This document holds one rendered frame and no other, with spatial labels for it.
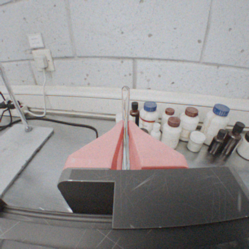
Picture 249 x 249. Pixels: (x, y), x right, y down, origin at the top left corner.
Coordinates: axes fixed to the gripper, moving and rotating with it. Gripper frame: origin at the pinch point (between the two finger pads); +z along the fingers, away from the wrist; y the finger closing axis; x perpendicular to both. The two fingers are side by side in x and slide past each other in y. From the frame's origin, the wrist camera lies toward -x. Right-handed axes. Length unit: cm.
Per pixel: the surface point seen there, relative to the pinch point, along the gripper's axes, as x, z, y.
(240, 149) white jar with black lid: 22.5, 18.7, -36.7
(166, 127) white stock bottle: 16.4, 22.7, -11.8
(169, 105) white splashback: 16.0, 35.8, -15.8
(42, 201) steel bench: 24.8, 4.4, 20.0
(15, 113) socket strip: 22, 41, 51
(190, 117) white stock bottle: 15.0, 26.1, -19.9
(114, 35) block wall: -6.4, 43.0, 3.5
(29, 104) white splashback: 20, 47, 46
